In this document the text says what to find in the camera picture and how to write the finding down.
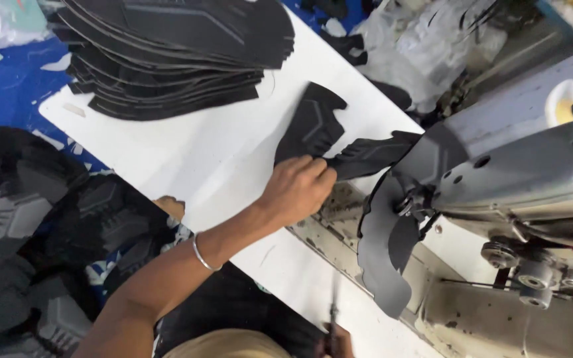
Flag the white round cup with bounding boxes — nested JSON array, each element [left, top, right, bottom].
[[544, 79, 573, 128]]

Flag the black thread snips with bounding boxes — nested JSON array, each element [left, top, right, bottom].
[[328, 274, 341, 357]]

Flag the heap of black grey uppers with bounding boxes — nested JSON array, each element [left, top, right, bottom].
[[0, 125, 180, 358]]

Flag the silver bracelet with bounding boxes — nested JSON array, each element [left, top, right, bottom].
[[191, 232, 224, 272]]

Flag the black shoe piece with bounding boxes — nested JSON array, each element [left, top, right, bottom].
[[273, 82, 348, 168], [325, 130, 422, 181], [356, 123, 469, 320]]

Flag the grey sewing machine head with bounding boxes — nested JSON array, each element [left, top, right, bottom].
[[391, 42, 573, 311]]

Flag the person's right hand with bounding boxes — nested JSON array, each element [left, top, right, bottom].
[[314, 322, 356, 358]]

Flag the worn beige sewing machine bed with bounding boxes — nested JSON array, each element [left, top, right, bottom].
[[286, 181, 573, 358]]

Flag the white plastic bags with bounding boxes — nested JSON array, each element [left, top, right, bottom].
[[355, 0, 513, 114]]

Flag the person's left hand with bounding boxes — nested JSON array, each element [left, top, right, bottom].
[[258, 154, 338, 228]]

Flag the black fabric scraps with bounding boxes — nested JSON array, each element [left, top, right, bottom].
[[298, 0, 370, 67]]

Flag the white cloth bundle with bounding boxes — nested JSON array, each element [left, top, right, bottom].
[[0, 0, 53, 51]]

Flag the stack of black shoe uppers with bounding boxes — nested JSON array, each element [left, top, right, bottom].
[[48, 0, 296, 122]]

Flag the person's black trousers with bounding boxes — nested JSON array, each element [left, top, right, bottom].
[[154, 261, 328, 358]]

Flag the person's tan shirt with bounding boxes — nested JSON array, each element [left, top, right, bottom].
[[162, 328, 293, 358]]

